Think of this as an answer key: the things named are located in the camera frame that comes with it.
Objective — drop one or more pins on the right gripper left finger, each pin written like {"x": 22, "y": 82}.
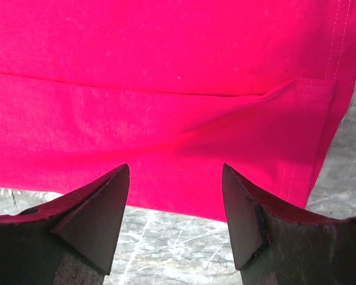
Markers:
{"x": 69, "y": 240}

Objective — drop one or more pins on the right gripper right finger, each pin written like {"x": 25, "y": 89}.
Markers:
{"x": 275, "y": 242}

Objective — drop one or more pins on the crimson red t shirt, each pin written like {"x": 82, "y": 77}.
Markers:
{"x": 174, "y": 89}

